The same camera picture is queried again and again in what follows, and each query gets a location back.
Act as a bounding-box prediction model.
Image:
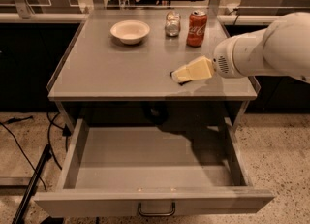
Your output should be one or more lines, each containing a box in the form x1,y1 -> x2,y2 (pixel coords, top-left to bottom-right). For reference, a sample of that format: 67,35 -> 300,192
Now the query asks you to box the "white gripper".
175,37 -> 256,81

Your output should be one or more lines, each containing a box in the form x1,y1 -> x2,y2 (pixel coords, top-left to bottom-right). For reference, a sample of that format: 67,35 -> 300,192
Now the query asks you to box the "black floor cable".
0,111 -> 71,193

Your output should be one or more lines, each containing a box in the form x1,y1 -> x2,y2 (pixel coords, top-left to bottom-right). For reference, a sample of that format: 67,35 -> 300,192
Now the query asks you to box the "red coca-cola can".
187,10 -> 207,47

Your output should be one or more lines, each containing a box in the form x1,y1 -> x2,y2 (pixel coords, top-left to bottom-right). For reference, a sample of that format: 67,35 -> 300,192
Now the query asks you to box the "black drawer handle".
138,202 -> 176,217

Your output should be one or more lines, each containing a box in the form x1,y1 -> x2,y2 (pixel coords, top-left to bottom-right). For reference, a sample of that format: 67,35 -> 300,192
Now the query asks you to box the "blue rxbar blueberry bar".
170,71 -> 190,85

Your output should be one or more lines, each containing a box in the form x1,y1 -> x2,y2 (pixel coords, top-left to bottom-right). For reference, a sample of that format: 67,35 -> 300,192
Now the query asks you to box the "grey cabinet table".
46,6 -> 262,132

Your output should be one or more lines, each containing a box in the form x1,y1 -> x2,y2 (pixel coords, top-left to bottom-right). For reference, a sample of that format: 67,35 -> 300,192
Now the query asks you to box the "grey open top drawer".
35,120 -> 273,217

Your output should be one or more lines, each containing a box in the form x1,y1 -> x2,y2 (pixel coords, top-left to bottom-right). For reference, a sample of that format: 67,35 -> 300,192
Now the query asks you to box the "white bowl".
110,20 -> 150,45

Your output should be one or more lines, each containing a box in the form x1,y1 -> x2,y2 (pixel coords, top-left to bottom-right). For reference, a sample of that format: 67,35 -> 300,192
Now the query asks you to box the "clear glass jar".
165,11 -> 181,37

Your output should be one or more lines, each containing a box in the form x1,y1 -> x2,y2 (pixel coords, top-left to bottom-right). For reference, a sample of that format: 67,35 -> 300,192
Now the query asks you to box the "black floor rail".
12,144 -> 51,224

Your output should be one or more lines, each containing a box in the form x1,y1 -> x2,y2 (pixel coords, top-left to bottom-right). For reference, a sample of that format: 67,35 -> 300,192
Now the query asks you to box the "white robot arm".
170,12 -> 310,84

